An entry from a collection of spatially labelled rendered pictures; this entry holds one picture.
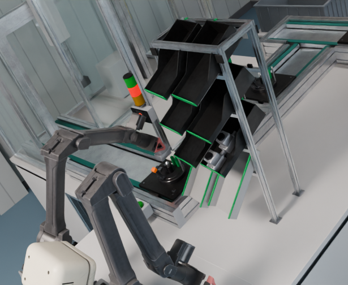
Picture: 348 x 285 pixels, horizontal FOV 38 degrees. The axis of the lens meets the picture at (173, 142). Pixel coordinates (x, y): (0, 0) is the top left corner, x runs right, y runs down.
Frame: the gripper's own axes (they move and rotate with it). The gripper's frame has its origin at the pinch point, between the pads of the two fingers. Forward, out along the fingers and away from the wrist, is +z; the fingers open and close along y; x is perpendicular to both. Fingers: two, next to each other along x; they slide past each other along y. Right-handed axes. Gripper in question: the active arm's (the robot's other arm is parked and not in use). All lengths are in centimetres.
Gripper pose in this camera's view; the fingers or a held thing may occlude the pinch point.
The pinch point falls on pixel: (160, 146)
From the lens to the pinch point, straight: 224.8
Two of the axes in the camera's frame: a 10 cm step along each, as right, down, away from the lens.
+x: -3.2, 9.5, -0.4
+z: 6.6, 2.5, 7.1
